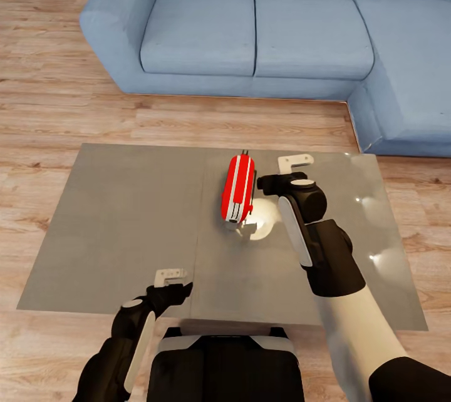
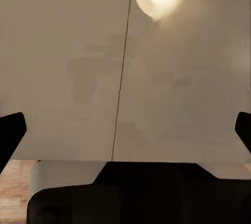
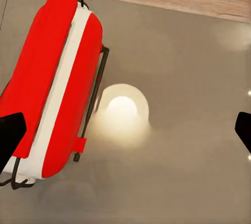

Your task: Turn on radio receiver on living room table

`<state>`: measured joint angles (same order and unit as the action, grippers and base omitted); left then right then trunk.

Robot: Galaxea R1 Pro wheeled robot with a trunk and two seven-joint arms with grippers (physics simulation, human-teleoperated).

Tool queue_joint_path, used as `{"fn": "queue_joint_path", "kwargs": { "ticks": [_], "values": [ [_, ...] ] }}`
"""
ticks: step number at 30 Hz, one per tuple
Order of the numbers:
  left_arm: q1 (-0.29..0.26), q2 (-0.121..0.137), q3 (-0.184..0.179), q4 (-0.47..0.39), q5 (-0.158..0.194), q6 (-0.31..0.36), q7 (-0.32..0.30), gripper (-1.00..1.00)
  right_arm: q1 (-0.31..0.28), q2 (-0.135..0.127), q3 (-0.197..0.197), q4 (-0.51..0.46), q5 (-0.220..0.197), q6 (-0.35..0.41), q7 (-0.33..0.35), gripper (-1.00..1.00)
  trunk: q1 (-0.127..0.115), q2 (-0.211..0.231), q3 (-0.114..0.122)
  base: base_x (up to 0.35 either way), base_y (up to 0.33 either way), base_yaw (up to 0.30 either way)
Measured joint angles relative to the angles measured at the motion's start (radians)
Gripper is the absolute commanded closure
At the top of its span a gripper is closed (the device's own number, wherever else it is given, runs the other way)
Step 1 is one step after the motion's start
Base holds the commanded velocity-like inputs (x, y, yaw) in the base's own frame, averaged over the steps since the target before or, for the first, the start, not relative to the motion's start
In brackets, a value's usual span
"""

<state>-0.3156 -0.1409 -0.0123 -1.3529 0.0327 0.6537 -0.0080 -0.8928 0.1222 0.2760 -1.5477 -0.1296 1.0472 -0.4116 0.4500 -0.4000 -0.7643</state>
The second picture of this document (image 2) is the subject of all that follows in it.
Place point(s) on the coffee table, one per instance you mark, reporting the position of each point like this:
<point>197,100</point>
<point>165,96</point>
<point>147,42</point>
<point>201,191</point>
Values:
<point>127,80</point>

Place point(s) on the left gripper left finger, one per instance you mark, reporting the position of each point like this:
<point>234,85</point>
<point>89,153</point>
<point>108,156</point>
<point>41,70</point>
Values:
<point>12,130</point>

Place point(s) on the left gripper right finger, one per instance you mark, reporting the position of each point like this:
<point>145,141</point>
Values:
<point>243,128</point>

